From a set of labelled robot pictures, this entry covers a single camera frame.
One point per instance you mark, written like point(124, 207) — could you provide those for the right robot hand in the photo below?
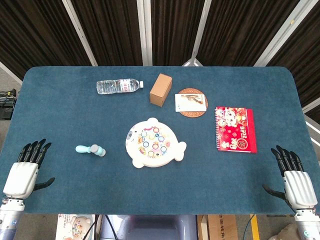
point(298, 187)

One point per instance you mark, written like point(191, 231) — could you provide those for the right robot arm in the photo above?
point(306, 225)

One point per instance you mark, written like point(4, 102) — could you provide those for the red spiral 2026 calendar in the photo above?
point(237, 135)

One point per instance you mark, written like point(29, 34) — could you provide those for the dark brown curtain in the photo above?
point(117, 30)

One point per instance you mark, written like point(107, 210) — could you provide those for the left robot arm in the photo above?
point(7, 220)

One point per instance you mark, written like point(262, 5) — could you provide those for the white toy packaging box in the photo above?
point(75, 227)

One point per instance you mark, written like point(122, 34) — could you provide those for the brown cardboard carton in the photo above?
point(220, 227)

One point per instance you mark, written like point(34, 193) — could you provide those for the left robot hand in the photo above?
point(21, 176)

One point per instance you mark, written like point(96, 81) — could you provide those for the black power electronics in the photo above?
point(6, 105)

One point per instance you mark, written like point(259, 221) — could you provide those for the light blue toy hammer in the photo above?
point(85, 149)

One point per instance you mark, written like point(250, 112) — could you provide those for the clear plastic water bottle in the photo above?
point(112, 86)

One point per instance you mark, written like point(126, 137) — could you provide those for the round woven brown coaster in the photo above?
point(192, 114)

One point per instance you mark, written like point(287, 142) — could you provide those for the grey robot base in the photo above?
point(155, 225)

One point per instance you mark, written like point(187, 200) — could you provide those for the white frame post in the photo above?
point(80, 35)
point(200, 32)
point(282, 32)
point(145, 32)
point(311, 105)

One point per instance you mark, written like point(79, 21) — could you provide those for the white picture card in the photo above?
point(190, 102)

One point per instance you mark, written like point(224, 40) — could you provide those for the white whack-a-mole toy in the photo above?
point(133, 150)

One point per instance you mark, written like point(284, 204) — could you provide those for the small brown cardboard box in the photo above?
point(160, 91)

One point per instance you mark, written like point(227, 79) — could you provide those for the blue felt table mat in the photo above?
point(75, 120)

